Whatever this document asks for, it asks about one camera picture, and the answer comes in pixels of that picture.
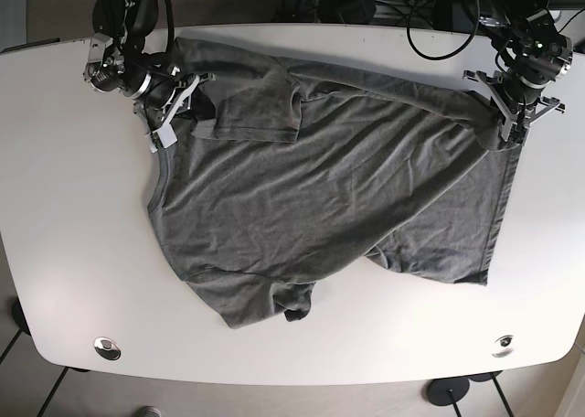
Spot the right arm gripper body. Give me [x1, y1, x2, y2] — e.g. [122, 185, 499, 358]
[131, 71, 216, 134]

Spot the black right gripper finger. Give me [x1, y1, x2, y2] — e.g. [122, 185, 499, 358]
[180, 90, 216, 121]

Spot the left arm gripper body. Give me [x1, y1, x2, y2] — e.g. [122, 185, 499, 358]
[463, 67, 567, 134]

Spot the light grey T-shirt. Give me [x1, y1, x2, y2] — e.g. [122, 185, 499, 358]
[147, 38, 521, 328]

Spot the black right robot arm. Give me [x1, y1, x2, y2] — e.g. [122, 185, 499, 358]
[84, 0, 216, 141]

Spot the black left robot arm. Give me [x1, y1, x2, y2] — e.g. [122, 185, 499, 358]
[407, 0, 573, 144]

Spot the right metal table grommet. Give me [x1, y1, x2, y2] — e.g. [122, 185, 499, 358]
[490, 335, 515, 358]

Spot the metal table grommet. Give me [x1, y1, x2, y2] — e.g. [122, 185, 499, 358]
[93, 337, 122, 361]
[490, 335, 515, 358]

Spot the left metal table grommet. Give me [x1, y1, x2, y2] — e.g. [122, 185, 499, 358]
[93, 337, 122, 361]

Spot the black round stand base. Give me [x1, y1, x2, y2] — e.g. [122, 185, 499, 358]
[425, 377, 470, 407]

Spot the grey sneaker shoe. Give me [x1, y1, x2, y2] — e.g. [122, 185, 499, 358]
[133, 406, 162, 417]

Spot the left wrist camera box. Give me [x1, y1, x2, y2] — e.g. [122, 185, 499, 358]
[499, 123, 530, 146]

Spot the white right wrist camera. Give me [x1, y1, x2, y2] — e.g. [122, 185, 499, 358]
[144, 123, 177, 154]

